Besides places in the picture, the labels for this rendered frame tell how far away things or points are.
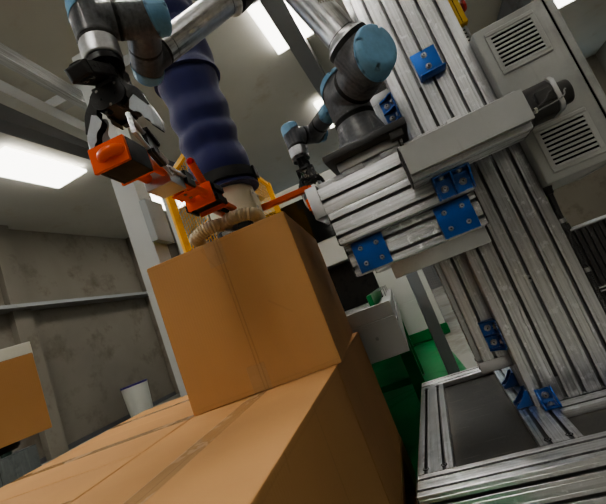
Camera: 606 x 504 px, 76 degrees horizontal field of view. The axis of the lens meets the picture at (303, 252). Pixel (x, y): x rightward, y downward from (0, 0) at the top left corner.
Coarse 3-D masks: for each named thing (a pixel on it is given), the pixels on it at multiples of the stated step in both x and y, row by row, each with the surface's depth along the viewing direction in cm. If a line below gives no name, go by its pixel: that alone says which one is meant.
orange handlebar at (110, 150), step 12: (108, 144) 67; (120, 144) 68; (96, 156) 68; (108, 156) 68; (156, 168) 78; (144, 180) 81; (180, 192) 95; (192, 192) 95; (204, 192) 100; (300, 192) 131; (228, 204) 116; (264, 204) 133; (276, 204) 133
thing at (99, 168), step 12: (132, 144) 71; (120, 156) 68; (132, 156) 69; (144, 156) 74; (96, 168) 69; (108, 168) 69; (120, 168) 70; (132, 168) 72; (144, 168) 73; (120, 180) 74; (132, 180) 76
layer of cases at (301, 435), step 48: (288, 384) 90; (336, 384) 83; (144, 432) 104; (192, 432) 78; (240, 432) 63; (288, 432) 52; (336, 432) 69; (384, 432) 115; (48, 480) 88; (96, 480) 69; (144, 480) 57; (192, 480) 48; (240, 480) 42; (288, 480) 44; (336, 480) 59; (384, 480) 90
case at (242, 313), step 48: (240, 240) 99; (288, 240) 96; (192, 288) 100; (240, 288) 98; (288, 288) 95; (192, 336) 99; (240, 336) 96; (288, 336) 94; (336, 336) 100; (192, 384) 97; (240, 384) 95
